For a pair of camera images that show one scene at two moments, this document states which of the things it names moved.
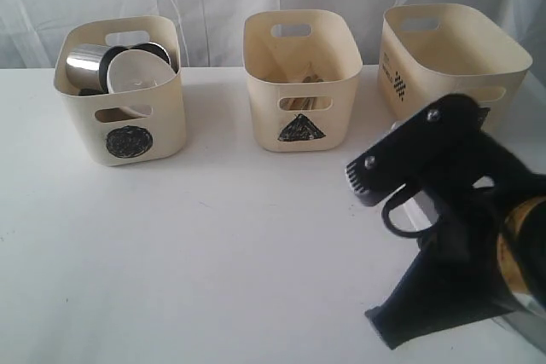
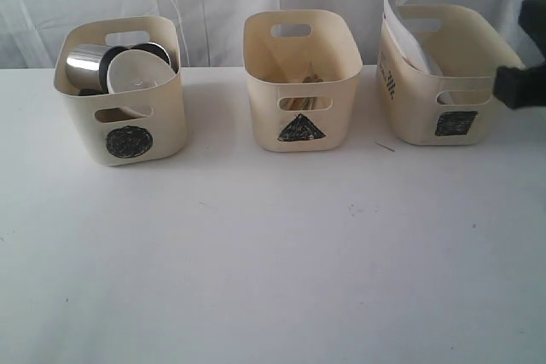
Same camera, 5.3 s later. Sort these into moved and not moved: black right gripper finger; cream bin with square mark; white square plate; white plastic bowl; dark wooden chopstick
Moved: white square plate; black right gripper finger
Not moved: cream bin with square mark; white plastic bowl; dark wooden chopstick
